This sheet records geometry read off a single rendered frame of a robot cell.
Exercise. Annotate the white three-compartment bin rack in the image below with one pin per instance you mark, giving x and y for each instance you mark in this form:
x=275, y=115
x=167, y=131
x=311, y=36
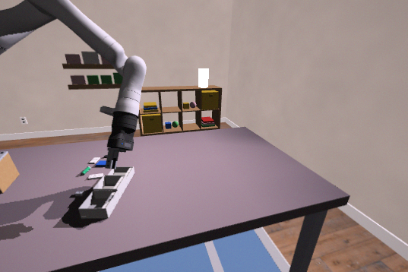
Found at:
x=106, y=194

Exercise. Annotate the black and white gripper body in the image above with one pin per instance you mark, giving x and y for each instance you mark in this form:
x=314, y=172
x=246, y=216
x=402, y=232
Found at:
x=124, y=123

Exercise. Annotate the green battery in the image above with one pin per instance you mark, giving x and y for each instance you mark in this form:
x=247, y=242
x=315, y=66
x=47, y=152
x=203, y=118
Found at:
x=86, y=170

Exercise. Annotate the white domino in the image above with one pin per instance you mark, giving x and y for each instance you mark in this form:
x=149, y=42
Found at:
x=94, y=160
x=96, y=176

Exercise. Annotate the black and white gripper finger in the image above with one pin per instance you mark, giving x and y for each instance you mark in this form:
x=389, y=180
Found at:
x=109, y=160
x=116, y=158

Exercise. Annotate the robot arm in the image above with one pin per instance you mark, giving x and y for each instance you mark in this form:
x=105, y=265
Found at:
x=18, y=22

